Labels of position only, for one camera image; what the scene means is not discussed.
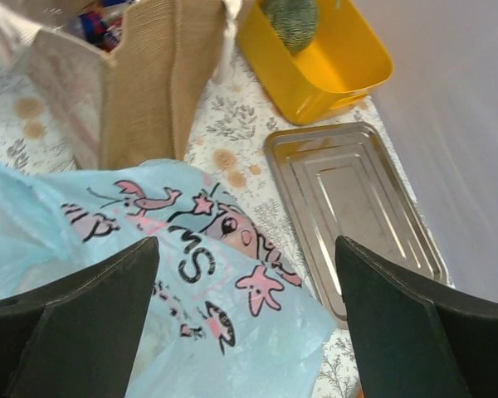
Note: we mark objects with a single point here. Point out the silver metal tray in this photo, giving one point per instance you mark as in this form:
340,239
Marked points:
340,180

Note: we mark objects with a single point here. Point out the light blue plastic bag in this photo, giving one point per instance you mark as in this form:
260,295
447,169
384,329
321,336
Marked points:
227,316

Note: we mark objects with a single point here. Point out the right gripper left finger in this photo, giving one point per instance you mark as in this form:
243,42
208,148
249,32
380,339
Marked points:
78,336

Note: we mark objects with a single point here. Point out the brown burlap tote bag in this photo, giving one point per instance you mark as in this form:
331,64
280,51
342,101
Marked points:
133,97

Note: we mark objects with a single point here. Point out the yellow plastic basket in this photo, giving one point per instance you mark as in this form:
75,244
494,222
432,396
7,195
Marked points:
344,63

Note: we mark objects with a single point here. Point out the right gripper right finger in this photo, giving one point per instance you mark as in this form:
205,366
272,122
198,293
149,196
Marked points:
412,336

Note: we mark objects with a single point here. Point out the blue drink can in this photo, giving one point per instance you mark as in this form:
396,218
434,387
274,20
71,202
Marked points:
91,25

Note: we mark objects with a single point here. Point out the floral table mat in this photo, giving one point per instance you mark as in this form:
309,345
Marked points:
226,141

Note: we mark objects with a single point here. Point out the green melon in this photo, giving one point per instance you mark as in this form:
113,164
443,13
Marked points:
295,22

